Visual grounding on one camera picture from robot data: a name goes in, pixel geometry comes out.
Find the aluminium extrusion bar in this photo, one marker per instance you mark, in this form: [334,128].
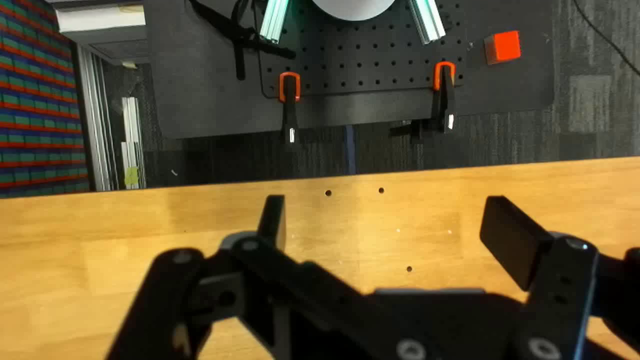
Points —
[429,20]
[274,20]

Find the grey metal frame post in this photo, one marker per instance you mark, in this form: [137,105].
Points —
[97,121]

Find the white flat board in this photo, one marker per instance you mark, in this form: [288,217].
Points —
[101,19]

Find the blue vertical rod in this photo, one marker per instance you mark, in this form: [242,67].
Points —
[348,151]

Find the red orange cube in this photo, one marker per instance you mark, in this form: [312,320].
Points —
[502,48]

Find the colourful patterned panel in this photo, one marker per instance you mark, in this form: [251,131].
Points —
[33,100]

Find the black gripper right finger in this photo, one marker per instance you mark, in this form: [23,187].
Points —
[516,242]

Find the white round disc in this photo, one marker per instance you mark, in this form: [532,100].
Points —
[352,8]

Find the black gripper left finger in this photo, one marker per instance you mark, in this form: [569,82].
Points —
[267,293]

